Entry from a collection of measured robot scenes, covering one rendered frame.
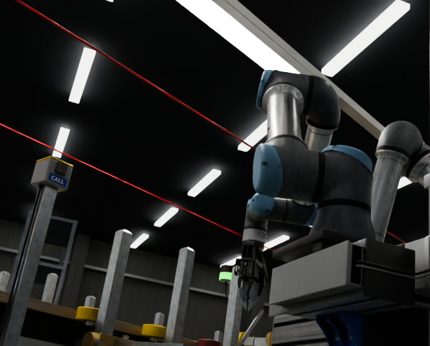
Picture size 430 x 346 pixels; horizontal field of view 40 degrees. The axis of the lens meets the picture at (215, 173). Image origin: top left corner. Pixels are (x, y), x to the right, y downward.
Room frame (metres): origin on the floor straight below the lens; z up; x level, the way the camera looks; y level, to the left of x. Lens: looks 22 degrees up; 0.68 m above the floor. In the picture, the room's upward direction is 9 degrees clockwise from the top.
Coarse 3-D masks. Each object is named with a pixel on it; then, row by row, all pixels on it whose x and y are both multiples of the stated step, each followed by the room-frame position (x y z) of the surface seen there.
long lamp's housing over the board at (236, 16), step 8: (208, 0) 2.08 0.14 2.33; (216, 0) 2.09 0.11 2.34; (224, 0) 2.12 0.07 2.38; (224, 8) 2.13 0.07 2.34; (232, 8) 2.16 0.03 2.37; (232, 16) 2.17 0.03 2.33; (240, 16) 2.21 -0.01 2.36; (240, 24) 2.21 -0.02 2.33; (248, 24) 2.24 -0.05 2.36; (248, 32) 2.26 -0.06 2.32; (256, 32) 2.29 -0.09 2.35; (264, 40) 2.33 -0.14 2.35; (272, 48) 2.37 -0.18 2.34; (280, 48) 2.42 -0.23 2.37; (280, 56) 2.42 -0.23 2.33; (288, 56) 2.47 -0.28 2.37; (288, 64) 2.47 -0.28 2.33; (296, 64) 2.51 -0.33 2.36; (296, 72) 2.53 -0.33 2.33; (304, 72) 2.56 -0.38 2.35
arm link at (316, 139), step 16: (320, 80) 1.40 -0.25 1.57; (320, 96) 1.40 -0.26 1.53; (336, 96) 1.43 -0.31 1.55; (320, 112) 1.44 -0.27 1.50; (336, 112) 1.45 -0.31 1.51; (320, 128) 1.48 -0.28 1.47; (336, 128) 1.49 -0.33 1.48; (320, 144) 1.53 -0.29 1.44; (288, 208) 1.72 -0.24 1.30; (304, 208) 1.70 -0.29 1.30; (304, 224) 1.75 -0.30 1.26
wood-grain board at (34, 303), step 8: (0, 296) 1.57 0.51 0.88; (8, 296) 1.58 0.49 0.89; (32, 304) 1.64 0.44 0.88; (40, 304) 1.65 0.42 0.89; (48, 304) 1.67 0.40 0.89; (48, 312) 1.67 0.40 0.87; (56, 312) 1.69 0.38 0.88; (64, 312) 1.71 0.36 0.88; (72, 312) 1.73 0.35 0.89; (72, 320) 1.76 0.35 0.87; (120, 328) 1.85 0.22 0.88; (128, 328) 1.87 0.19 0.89; (136, 328) 1.90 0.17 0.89; (192, 344) 2.07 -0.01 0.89
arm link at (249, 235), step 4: (244, 232) 1.84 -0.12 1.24; (248, 232) 1.82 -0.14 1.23; (252, 232) 1.82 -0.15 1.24; (256, 232) 1.82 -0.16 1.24; (260, 232) 1.82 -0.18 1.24; (264, 232) 1.83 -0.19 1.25; (244, 236) 1.84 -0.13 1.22; (248, 236) 1.82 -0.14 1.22; (252, 236) 1.82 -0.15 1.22; (256, 236) 1.82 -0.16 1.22; (260, 236) 1.82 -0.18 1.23; (264, 236) 1.83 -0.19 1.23; (244, 240) 1.84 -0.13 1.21; (248, 240) 1.83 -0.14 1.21; (252, 240) 1.82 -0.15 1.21; (256, 240) 1.82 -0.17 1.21; (260, 240) 1.82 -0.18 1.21; (264, 240) 1.84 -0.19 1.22
